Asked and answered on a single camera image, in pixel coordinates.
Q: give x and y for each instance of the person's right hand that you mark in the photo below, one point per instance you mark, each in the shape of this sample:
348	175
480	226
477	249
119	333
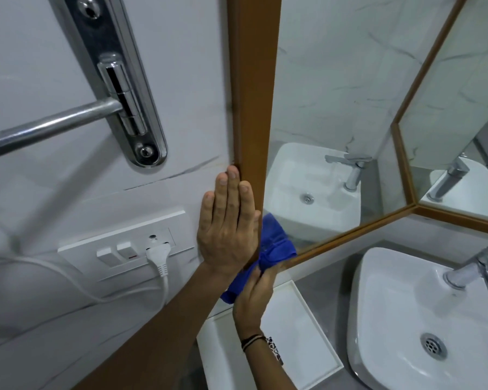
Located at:
250	308

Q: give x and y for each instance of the person's left hand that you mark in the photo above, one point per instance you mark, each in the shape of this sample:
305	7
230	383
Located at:
225	235

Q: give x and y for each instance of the person's left little finger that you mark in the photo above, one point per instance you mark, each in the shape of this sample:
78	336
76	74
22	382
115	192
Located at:
208	209

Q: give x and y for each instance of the person's left middle finger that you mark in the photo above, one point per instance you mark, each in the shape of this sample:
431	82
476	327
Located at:
233	194

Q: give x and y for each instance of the person's right fingers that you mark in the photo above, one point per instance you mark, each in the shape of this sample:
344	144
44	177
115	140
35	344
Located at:
269	272

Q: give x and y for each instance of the blue cleaning cloth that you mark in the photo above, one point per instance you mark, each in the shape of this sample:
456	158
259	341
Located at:
274	243

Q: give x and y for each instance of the wood-framed mirror cabinet door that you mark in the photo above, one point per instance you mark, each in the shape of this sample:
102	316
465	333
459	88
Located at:
253	77

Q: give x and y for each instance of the person's left forearm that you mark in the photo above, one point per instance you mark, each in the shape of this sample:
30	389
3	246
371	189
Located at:
158	341

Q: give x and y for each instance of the person's right forearm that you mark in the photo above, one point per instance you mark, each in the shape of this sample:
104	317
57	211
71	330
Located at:
270	369

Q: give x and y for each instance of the black striped wristband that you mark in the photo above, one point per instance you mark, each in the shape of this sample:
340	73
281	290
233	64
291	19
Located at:
252	341

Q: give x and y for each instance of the white rectangular tray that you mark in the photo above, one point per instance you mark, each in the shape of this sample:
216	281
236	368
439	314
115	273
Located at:
305	341

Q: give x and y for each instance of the spotted band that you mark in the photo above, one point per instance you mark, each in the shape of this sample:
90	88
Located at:
275	351

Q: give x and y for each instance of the white ceramic sink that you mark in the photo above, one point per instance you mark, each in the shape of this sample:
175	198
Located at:
390	304

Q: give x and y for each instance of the chrome sink drain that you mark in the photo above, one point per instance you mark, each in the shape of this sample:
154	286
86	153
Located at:
433	345

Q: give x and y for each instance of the chrome sink faucet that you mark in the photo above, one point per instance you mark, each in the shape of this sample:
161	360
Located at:
467	270

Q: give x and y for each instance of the wood-framed mirror panel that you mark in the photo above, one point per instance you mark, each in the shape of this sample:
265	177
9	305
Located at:
451	97

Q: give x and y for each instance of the white switch and socket plate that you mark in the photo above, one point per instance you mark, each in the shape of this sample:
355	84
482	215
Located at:
114	251

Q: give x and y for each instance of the chrome towel bar mount plate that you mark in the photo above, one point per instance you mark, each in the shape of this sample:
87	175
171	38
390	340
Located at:
122	77

